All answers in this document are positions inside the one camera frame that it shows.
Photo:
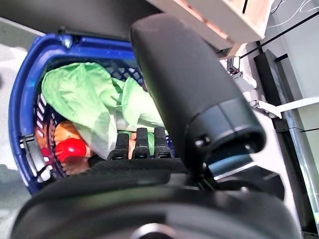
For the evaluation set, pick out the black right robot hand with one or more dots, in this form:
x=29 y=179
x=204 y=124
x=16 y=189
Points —
x=189 y=82

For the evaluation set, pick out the blue plastic shopping basket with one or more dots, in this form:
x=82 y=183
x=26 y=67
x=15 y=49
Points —
x=22 y=87

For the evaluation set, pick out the grey box with red button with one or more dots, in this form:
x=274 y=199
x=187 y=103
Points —
x=245 y=82

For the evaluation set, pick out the wooden potato crate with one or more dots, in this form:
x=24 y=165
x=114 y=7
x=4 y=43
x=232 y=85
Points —
x=224 y=25

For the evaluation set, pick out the small orange round vegetable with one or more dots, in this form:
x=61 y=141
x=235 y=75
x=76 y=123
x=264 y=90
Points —
x=63 y=130

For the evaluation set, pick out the large red tomato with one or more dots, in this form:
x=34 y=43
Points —
x=71 y=149

